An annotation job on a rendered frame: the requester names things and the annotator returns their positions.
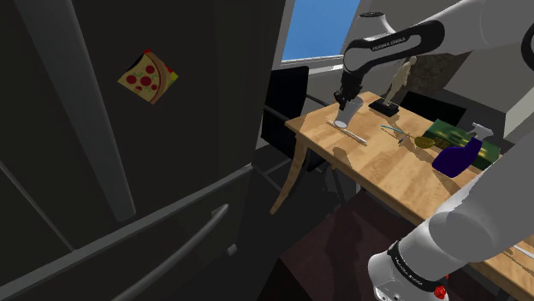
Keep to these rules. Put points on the dark red robot stand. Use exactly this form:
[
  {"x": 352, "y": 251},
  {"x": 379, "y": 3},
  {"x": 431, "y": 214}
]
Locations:
[{"x": 333, "y": 254}]

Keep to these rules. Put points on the black chair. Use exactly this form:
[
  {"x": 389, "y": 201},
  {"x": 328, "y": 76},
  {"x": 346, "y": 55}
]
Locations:
[{"x": 288, "y": 93}]

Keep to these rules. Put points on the beige figure on black base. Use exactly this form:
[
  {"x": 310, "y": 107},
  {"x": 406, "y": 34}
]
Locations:
[{"x": 401, "y": 79}]

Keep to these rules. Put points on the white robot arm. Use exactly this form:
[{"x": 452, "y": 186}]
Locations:
[{"x": 467, "y": 225}]

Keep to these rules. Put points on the slim silver utensil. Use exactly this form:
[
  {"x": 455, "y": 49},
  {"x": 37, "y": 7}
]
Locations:
[
  {"x": 525, "y": 252},
  {"x": 353, "y": 136}
]

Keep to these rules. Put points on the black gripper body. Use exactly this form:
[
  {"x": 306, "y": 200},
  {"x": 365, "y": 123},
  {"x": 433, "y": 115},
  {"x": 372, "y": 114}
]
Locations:
[{"x": 350, "y": 85}]

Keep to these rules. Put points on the green book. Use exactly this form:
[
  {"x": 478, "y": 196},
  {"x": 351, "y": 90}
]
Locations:
[{"x": 448, "y": 133}]

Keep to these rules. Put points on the wooden table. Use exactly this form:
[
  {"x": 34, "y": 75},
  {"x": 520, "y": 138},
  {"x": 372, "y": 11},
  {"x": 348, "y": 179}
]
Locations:
[{"x": 375, "y": 164}]

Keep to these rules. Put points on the pizza slice magnet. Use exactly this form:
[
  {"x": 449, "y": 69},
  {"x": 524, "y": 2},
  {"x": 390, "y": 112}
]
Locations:
[{"x": 147, "y": 77}]

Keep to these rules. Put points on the dark grey refrigerator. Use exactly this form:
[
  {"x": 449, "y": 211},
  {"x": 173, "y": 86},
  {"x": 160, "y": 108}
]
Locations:
[{"x": 187, "y": 133}]

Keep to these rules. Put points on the window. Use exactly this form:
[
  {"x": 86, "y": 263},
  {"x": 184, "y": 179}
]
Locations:
[{"x": 319, "y": 29}]

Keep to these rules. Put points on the clear drinking glass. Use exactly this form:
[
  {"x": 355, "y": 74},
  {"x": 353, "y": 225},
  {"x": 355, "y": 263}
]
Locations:
[{"x": 348, "y": 113}]

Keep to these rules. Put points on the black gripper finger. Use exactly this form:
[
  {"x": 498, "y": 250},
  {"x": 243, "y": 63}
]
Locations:
[{"x": 340, "y": 101}]

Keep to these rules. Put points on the purple spray bottle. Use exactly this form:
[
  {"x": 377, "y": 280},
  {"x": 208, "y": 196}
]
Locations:
[{"x": 455, "y": 159}]

